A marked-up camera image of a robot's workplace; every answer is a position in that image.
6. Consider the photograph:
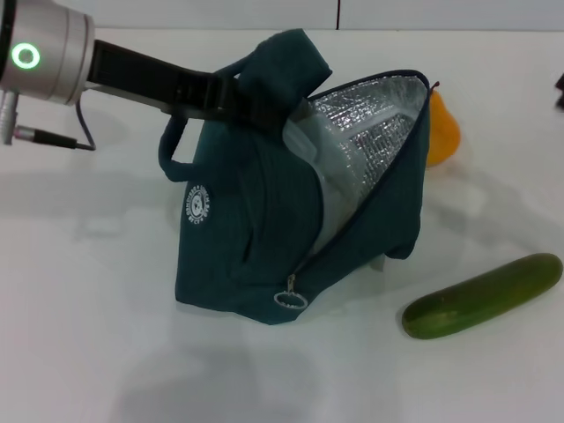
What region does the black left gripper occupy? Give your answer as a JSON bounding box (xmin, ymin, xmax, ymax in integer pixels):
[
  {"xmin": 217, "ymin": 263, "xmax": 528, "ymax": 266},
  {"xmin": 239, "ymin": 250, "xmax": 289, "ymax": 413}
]
[{"xmin": 85, "ymin": 39, "xmax": 292, "ymax": 141}]

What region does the teal insulated lunch bag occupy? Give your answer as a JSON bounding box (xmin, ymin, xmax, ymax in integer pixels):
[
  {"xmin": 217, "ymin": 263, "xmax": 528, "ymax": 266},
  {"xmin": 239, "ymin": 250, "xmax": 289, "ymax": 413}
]
[{"xmin": 159, "ymin": 28, "xmax": 431, "ymax": 326}]

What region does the green cucumber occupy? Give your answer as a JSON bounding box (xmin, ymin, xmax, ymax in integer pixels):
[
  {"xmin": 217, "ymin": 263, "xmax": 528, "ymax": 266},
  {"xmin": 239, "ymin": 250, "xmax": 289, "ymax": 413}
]
[{"xmin": 401, "ymin": 252, "xmax": 564, "ymax": 340}]

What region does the orange pear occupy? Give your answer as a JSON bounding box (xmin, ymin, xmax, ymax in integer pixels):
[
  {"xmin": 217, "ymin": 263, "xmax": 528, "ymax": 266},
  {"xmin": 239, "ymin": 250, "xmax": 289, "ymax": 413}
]
[{"xmin": 426, "ymin": 81, "xmax": 463, "ymax": 167}]

